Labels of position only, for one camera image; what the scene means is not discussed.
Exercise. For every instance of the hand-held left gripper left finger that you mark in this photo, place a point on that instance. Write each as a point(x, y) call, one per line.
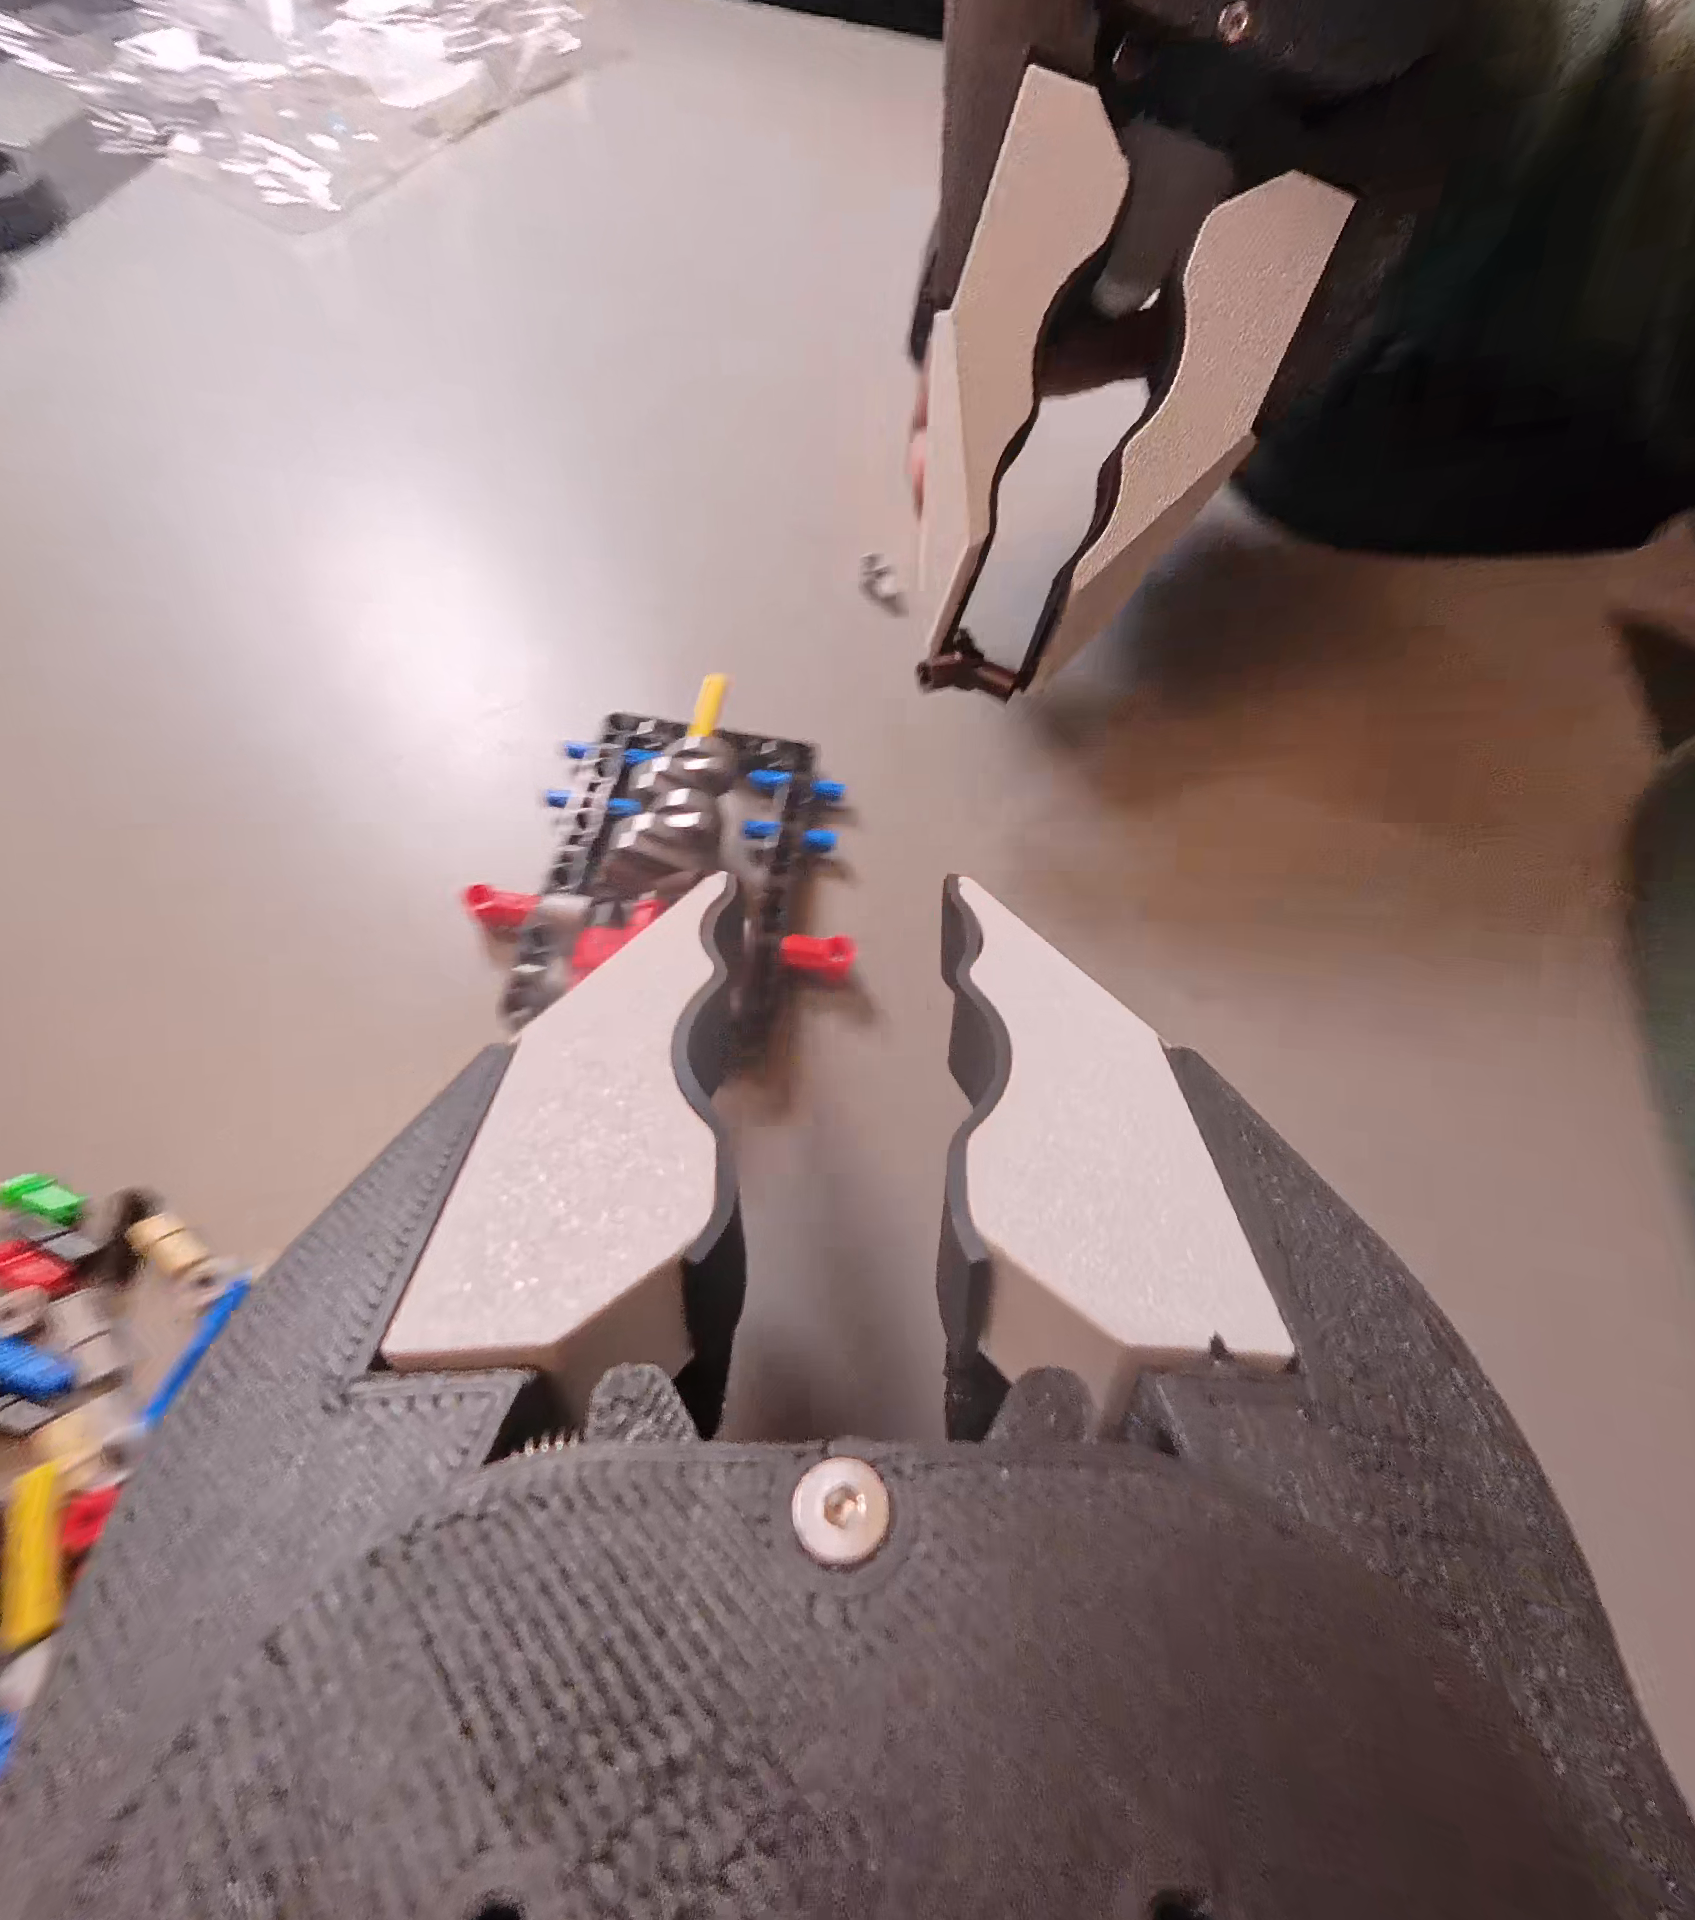
point(563, 1200)

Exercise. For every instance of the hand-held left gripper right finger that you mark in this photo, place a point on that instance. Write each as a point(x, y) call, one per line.
point(1119, 1200)

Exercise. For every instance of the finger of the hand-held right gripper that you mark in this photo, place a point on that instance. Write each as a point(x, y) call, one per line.
point(1029, 225)
point(1239, 330)

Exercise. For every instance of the black lego frame assembly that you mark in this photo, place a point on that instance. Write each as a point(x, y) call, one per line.
point(669, 841)

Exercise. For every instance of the dark brown lego connector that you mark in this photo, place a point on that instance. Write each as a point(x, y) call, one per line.
point(969, 671)

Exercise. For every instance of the pile of small lego pins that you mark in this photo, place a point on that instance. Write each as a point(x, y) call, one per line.
point(7, 1351)

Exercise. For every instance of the person's right forearm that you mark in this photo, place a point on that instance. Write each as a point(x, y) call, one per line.
point(1538, 300)

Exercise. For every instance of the small grey lego piece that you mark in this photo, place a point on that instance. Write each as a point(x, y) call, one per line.
point(881, 582)

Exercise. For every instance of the person's right hand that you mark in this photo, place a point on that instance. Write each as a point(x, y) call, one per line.
point(1103, 352)

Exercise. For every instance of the empty clear plastic bag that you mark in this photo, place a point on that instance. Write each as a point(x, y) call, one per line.
point(307, 90)

